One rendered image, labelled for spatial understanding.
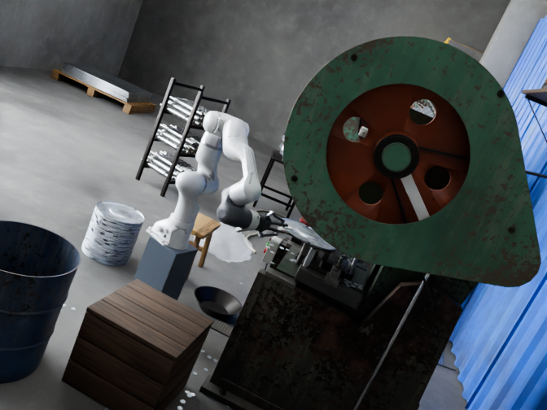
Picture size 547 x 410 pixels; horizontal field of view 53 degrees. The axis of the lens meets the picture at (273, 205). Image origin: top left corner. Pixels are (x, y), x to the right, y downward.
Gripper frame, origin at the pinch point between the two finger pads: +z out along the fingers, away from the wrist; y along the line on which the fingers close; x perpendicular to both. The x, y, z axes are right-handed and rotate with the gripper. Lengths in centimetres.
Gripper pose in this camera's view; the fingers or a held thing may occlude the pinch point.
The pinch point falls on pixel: (286, 228)
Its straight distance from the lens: 244.9
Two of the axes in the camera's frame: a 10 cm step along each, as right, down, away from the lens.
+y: 4.5, -8.7, -2.0
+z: 6.8, 1.9, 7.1
